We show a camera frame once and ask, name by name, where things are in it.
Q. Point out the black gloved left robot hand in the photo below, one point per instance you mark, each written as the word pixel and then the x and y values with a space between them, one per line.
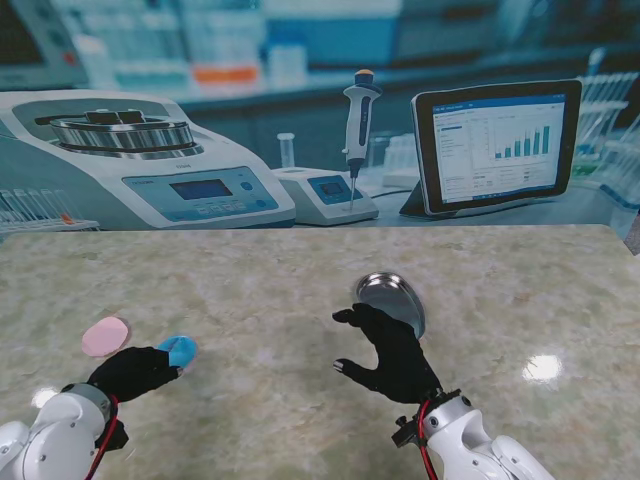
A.
pixel 132 372

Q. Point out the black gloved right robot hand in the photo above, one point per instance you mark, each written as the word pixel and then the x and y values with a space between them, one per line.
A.
pixel 395 360

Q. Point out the pink culture dish lid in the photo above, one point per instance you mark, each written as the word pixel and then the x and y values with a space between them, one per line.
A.
pixel 105 335

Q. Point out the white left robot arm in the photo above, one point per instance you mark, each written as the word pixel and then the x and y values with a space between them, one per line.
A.
pixel 55 435

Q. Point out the kidney-shaped steel tray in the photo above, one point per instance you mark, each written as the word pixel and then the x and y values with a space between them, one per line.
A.
pixel 395 297

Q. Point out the printed laboratory backdrop banner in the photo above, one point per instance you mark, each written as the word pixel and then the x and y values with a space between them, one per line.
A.
pixel 320 100

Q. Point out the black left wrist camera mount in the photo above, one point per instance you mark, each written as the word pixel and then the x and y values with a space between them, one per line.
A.
pixel 117 435

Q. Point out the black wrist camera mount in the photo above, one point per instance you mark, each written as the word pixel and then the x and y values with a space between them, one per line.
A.
pixel 117 435
pixel 405 432

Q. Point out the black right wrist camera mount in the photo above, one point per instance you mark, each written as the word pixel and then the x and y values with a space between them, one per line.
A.
pixel 405 432

